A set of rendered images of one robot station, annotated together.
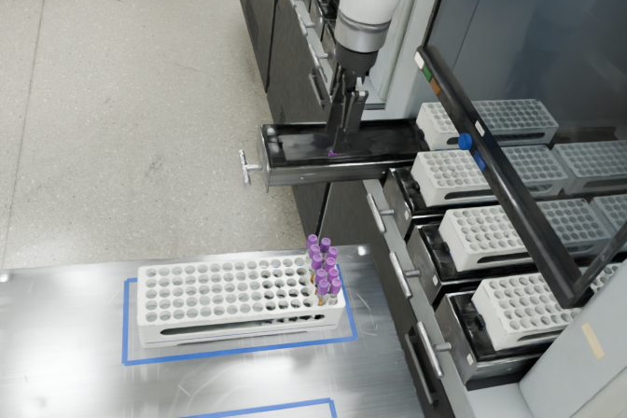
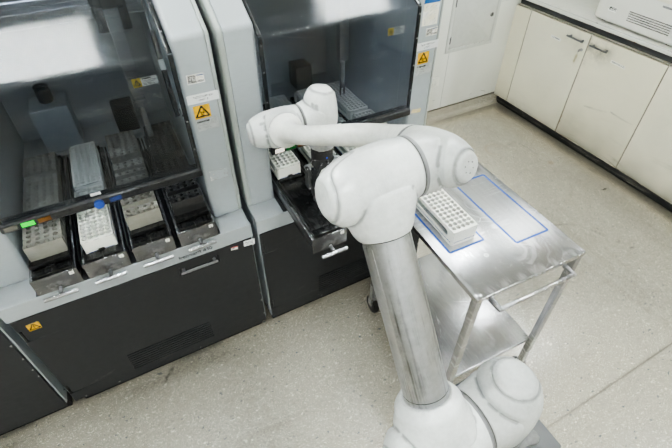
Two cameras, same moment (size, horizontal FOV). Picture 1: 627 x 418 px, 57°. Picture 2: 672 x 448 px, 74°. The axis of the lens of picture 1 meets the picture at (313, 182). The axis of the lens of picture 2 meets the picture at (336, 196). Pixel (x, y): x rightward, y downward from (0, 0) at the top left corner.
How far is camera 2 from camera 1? 1.56 m
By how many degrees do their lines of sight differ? 66
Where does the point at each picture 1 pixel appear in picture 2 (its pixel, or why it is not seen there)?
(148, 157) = not seen: outside the picture
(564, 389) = not seen: hidden behind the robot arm
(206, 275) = (442, 212)
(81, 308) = (472, 262)
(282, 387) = (459, 196)
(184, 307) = (461, 214)
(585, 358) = (417, 116)
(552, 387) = not seen: hidden behind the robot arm
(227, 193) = (199, 410)
